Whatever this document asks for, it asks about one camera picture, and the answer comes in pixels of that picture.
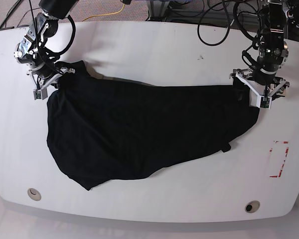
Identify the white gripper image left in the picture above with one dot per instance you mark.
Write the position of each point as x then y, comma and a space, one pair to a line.
44, 76

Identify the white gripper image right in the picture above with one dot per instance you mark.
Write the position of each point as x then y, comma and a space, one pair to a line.
265, 88

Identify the black t-shirt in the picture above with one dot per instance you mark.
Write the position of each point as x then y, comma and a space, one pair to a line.
101, 130

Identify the red tape rectangle marking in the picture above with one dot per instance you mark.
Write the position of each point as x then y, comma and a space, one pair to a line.
277, 158

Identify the black cable image right arm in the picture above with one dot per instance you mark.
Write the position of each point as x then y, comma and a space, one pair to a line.
231, 20

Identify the black cable image arm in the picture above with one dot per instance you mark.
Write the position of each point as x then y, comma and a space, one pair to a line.
46, 25
231, 20

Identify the black cable image left arm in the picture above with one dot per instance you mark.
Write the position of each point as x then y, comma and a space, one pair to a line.
46, 25

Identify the left table cable grommet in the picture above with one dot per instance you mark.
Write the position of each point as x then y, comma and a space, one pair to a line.
34, 194

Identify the table cable grommet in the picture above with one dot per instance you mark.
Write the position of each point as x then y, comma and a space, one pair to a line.
252, 207
34, 194

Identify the right table cable grommet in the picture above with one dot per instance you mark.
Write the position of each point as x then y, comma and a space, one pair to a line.
252, 207

